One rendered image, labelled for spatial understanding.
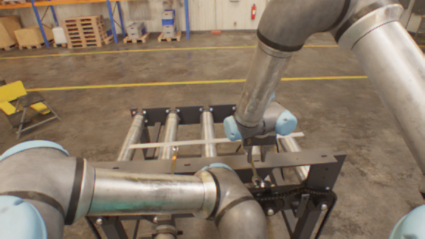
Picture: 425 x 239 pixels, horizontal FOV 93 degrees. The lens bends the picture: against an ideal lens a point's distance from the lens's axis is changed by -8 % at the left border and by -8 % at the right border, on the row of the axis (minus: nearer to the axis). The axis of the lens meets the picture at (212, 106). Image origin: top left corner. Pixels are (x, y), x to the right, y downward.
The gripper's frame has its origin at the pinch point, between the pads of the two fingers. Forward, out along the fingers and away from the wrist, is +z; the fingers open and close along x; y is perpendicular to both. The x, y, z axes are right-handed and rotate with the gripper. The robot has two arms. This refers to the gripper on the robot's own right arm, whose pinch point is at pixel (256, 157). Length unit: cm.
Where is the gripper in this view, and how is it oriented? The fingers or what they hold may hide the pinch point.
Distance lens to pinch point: 95.7
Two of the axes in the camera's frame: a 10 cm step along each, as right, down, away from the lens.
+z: 0.1, 8.7, 5.0
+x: 10.0, -0.4, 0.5
